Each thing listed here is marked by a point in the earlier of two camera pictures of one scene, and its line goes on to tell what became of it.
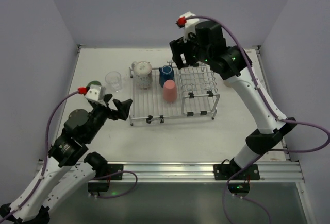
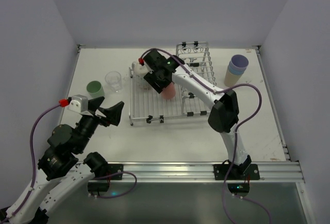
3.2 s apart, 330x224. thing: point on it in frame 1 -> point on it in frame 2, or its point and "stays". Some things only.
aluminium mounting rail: [203, 172] stays
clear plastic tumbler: [114, 78] stays
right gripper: [179, 51] -> [155, 82]
